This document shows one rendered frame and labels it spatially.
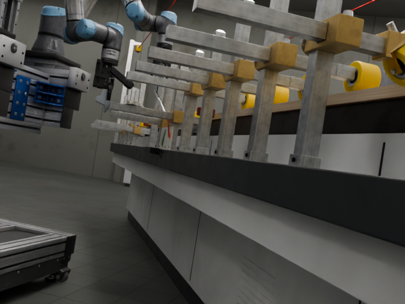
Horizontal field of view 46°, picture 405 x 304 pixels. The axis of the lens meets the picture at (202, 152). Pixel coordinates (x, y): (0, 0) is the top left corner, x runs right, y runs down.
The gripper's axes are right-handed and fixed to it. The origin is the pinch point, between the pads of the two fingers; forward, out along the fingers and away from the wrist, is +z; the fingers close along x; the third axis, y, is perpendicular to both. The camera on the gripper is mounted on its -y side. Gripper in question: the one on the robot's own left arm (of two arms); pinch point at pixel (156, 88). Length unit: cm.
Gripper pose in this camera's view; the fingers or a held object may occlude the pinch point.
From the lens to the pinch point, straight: 227.0
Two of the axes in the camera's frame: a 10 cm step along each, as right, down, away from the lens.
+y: 2.7, 0.2, -9.6
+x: 9.5, 1.5, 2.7
